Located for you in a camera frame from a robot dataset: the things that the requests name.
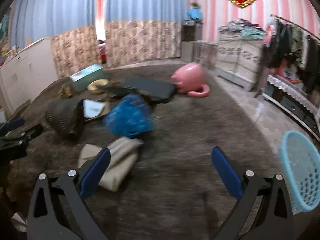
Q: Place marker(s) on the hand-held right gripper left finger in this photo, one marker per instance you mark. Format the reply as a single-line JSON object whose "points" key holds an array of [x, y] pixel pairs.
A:
{"points": [[96, 172]]}

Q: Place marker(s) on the pile of folded clothes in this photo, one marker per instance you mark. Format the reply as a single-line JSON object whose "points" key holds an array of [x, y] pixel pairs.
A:
{"points": [[242, 28]]}

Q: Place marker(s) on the metal clothes rack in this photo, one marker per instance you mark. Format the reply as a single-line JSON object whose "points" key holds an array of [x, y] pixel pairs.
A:
{"points": [[295, 22]]}

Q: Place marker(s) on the beige cloth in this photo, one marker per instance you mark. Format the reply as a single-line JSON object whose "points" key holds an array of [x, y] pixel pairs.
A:
{"points": [[120, 155]]}

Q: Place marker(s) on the dark cloth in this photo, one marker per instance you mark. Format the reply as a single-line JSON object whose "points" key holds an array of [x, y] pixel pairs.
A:
{"points": [[115, 90]]}

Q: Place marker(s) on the red cloth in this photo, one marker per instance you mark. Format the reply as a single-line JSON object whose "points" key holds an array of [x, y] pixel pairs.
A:
{"points": [[102, 52]]}

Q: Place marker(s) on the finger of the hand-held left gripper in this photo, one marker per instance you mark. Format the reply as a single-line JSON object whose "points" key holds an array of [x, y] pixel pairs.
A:
{"points": [[12, 123], [27, 133]]}

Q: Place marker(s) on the white paper sheet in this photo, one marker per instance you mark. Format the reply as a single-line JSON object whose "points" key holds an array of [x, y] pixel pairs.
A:
{"points": [[93, 108]]}

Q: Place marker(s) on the row of hanging clothes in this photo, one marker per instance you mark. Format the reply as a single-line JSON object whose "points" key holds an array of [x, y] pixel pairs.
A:
{"points": [[290, 45]]}

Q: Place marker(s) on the grey water dispenser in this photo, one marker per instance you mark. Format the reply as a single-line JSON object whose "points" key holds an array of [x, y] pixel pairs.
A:
{"points": [[188, 35]]}

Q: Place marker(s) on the light blue plastic basket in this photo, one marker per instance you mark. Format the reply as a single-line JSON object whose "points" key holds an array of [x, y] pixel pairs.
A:
{"points": [[300, 170]]}

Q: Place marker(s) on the blue water bottle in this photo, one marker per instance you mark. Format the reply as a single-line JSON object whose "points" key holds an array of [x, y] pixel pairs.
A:
{"points": [[195, 12]]}

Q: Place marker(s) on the blue plastic bag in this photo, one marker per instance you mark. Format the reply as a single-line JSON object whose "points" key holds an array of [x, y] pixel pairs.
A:
{"points": [[130, 117]]}

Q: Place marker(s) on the blue floral-hem curtain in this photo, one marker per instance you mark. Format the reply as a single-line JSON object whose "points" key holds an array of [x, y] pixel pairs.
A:
{"points": [[142, 17], [50, 17]]}

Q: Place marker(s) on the teal cardboard box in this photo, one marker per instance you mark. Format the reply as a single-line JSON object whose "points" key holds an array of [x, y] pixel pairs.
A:
{"points": [[86, 76]]}

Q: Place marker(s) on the pink pig-shaped pot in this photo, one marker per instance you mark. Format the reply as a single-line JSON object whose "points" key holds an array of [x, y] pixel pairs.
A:
{"points": [[190, 77]]}

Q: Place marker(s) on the black flat cushion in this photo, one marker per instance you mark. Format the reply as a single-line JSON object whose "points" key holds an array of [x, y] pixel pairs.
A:
{"points": [[152, 87]]}

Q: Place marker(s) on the yellow bowl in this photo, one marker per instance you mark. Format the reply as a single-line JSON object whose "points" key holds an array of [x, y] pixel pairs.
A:
{"points": [[96, 85]]}

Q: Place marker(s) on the patterned fabric wardrobe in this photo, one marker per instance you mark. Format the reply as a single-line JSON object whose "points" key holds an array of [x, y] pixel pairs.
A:
{"points": [[240, 60]]}

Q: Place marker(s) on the lace-trimmed cloth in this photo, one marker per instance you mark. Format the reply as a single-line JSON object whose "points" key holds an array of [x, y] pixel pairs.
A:
{"points": [[292, 90]]}

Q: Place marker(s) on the white cabinet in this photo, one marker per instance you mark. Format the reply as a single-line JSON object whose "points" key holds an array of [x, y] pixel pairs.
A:
{"points": [[27, 70]]}

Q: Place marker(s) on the low dark bench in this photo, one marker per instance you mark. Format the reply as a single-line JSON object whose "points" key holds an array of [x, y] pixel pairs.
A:
{"points": [[287, 102]]}

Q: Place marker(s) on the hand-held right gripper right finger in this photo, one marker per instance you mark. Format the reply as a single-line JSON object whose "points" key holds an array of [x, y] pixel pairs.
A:
{"points": [[226, 172]]}

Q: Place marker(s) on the small wooden stool table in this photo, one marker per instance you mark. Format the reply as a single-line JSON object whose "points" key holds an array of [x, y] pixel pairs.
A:
{"points": [[205, 52]]}

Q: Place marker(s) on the brown crumpled wrapper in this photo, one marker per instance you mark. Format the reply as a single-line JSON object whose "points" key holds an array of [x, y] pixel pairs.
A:
{"points": [[65, 91]]}

